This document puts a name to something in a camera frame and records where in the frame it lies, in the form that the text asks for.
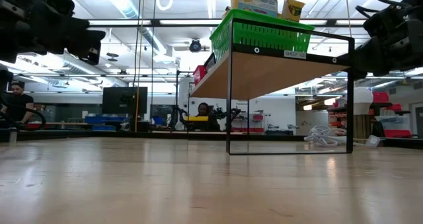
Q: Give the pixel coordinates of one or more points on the black plastic basket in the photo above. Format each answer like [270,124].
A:
[210,62]

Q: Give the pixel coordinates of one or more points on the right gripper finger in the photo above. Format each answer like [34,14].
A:
[352,67]

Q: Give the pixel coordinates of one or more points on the blue storage bin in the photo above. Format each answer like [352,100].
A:
[105,120]

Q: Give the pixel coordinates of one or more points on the black computer monitor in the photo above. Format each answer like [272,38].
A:
[124,100]

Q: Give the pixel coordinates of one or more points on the bulb lamp on wooden base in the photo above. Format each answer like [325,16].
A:
[362,101]

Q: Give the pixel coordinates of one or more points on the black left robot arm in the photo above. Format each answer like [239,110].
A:
[16,22]

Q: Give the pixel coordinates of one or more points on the person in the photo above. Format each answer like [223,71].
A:
[203,111]
[18,101]

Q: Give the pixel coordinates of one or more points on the red storage bin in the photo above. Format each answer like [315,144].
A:
[396,133]

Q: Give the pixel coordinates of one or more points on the white charger plug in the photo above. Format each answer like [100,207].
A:
[373,141]

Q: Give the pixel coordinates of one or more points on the red plastic basket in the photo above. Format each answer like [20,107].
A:
[199,74]

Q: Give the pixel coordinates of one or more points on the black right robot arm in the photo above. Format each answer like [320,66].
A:
[403,9]

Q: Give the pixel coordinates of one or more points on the background black robot arm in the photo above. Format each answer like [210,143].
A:
[228,113]

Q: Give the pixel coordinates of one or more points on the yellow case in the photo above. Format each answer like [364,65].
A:
[197,118]

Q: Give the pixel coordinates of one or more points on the black ceiling dome camera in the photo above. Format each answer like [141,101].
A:
[195,45]

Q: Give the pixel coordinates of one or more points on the green plastic basket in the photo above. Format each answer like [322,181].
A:
[264,35]

